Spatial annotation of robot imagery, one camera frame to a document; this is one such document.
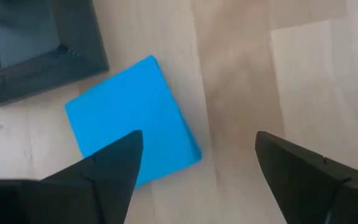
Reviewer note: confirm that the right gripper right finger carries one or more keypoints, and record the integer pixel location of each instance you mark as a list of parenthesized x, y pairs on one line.
[(315, 193)]

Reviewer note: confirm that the black mesh desk organizer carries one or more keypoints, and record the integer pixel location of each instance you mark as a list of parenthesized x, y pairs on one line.
[(79, 37)]

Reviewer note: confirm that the blue sticky note pad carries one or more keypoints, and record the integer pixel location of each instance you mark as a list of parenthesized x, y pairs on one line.
[(129, 109)]

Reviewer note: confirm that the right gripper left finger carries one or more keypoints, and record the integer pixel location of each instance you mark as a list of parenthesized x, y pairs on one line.
[(104, 193)]

